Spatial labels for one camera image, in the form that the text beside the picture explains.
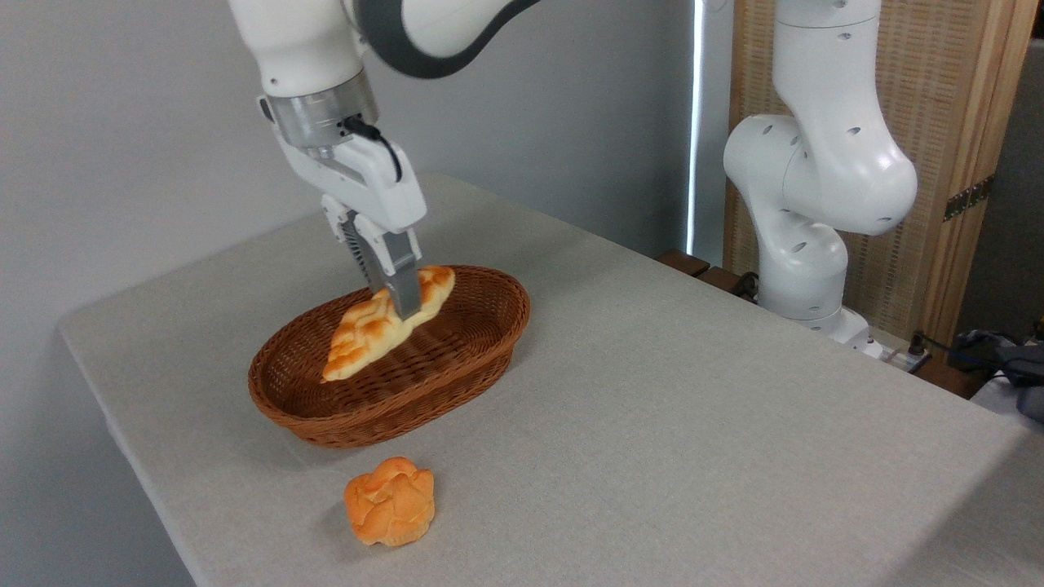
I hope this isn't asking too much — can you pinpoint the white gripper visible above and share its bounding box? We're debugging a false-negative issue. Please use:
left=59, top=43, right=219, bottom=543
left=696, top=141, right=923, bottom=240
left=273, top=130, right=427, bottom=320

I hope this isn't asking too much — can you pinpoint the long braided bread loaf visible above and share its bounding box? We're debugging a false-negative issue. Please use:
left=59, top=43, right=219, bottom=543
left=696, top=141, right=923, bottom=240
left=321, top=265, right=456, bottom=382

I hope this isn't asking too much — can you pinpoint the round orange bread roll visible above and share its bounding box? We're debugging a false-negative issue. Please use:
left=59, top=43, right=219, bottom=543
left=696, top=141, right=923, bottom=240
left=343, top=457, right=436, bottom=547

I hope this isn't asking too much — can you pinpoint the brown wicker oval basket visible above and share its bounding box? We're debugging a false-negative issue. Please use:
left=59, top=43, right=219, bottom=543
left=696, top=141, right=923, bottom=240
left=248, top=265, right=531, bottom=449

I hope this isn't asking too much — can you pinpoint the dark wooden base block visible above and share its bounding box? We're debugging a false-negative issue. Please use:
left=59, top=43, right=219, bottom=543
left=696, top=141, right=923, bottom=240
left=657, top=249, right=759, bottom=304

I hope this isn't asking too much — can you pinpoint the white power strip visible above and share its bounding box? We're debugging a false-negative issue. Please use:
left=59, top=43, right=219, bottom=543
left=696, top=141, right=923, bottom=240
left=865, top=333, right=931, bottom=374

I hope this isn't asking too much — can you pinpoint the wooden rattan screen panel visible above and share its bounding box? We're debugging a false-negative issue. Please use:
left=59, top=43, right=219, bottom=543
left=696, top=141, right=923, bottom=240
left=724, top=0, right=1041, bottom=351

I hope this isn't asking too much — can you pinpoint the metal screen hinge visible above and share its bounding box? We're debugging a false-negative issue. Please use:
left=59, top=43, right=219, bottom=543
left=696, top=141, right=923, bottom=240
left=944, top=175, right=995, bottom=222

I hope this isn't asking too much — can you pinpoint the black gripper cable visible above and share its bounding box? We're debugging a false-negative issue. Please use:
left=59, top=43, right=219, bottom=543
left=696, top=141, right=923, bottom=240
left=343, top=117, right=403, bottom=182

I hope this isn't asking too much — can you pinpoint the dark bag with cables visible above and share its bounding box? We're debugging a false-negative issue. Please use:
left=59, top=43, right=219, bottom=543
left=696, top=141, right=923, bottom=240
left=950, top=329, right=1044, bottom=422

